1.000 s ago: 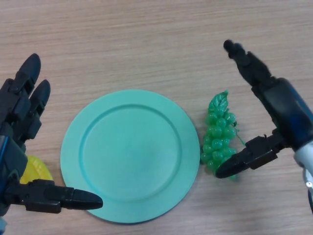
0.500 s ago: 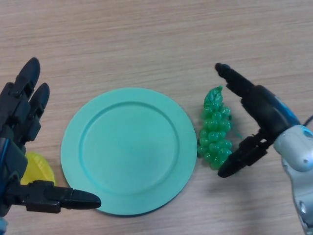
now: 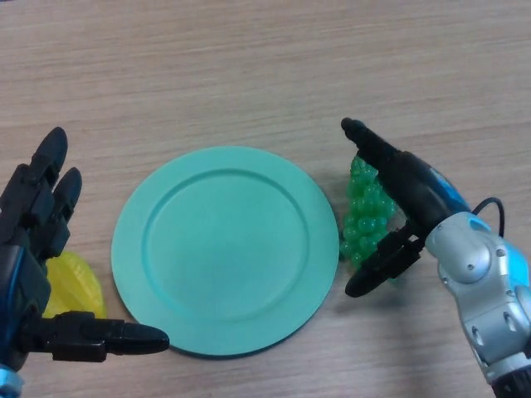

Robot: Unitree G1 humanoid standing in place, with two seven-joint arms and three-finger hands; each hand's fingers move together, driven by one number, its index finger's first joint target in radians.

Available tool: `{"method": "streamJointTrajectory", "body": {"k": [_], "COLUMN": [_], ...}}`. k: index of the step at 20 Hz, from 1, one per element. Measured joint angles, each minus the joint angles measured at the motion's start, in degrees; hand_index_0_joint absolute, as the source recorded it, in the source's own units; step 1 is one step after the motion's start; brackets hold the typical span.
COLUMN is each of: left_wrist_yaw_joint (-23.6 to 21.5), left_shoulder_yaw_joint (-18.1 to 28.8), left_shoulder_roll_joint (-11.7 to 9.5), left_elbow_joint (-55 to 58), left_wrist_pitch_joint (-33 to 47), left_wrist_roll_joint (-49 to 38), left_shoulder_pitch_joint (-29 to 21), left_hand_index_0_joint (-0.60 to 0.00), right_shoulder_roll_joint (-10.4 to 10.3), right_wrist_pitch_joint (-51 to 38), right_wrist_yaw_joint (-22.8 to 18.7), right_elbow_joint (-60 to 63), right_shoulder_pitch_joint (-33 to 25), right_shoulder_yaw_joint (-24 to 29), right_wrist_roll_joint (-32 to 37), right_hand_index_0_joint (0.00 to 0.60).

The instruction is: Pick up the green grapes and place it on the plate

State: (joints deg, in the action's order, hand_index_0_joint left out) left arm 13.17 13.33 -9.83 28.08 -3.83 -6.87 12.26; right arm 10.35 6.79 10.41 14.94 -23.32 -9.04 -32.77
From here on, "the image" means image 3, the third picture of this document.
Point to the green grapes bunch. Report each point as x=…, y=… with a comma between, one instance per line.
x=365, y=219

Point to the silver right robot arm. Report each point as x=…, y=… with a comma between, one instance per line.
x=481, y=282

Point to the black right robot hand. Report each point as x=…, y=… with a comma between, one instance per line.
x=415, y=186

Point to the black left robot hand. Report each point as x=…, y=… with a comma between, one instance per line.
x=25, y=232

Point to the yellow starfruit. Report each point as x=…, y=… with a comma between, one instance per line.
x=74, y=286

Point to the round green plate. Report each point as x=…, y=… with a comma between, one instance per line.
x=224, y=253

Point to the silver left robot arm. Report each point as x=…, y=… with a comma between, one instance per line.
x=8, y=381

